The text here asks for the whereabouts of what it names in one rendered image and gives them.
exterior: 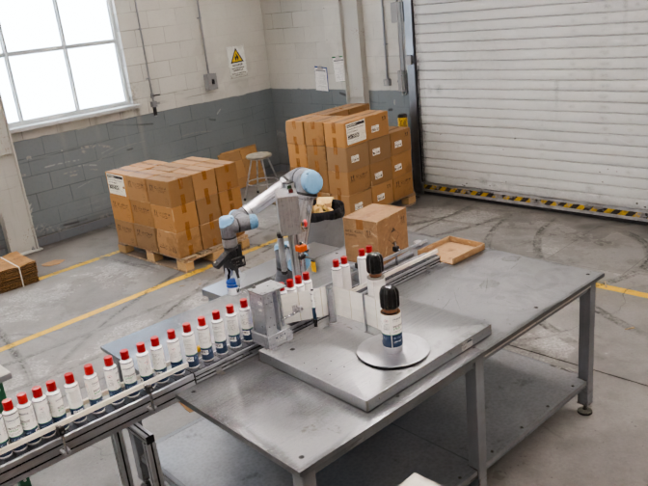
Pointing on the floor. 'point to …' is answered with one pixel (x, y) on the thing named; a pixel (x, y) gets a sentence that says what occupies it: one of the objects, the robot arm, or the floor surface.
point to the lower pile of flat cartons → (16, 272)
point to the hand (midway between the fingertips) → (232, 283)
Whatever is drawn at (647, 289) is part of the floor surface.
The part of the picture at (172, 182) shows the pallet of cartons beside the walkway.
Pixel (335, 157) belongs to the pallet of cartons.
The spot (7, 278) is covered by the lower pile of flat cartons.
